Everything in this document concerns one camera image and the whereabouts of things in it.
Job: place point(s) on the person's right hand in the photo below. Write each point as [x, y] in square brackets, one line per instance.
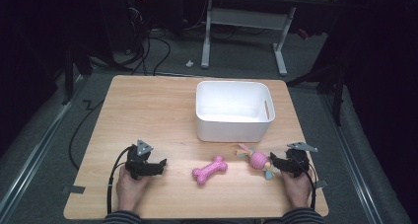
[298, 191]

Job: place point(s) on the red object under desk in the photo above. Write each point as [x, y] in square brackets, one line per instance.
[302, 33]

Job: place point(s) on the white plastic bin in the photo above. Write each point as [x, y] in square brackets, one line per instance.
[234, 132]

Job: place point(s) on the person's left hand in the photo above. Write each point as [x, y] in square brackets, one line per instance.
[129, 191]

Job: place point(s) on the crumpled white paper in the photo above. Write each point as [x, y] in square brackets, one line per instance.
[189, 63]

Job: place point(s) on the black metal stand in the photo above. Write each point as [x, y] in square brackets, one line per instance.
[68, 79]
[338, 95]

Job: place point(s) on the white frame wooden desk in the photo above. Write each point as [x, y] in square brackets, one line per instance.
[246, 18]

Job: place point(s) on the metal floor rail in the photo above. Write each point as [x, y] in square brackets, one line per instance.
[33, 155]
[349, 158]

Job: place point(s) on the grey tape piece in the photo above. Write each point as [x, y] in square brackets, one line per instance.
[73, 189]
[320, 184]

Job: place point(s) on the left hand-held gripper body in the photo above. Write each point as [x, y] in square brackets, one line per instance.
[139, 158]

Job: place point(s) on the pink rubber bone toy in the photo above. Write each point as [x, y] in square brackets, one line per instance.
[209, 170]

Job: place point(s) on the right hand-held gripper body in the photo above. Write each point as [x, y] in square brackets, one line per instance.
[299, 160]

